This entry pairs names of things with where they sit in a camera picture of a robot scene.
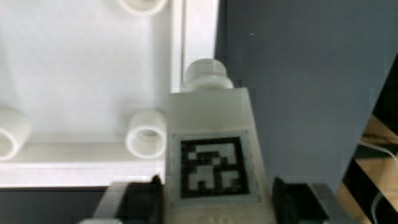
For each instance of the white square table top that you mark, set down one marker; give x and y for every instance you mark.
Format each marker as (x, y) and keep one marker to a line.
(93, 57)

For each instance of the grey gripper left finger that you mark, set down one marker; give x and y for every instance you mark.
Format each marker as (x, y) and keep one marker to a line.
(130, 204)

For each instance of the white table leg front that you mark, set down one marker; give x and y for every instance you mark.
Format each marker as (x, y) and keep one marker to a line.
(215, 182)

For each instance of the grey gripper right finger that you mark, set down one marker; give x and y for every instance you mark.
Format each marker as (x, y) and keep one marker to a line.
(306, 204)

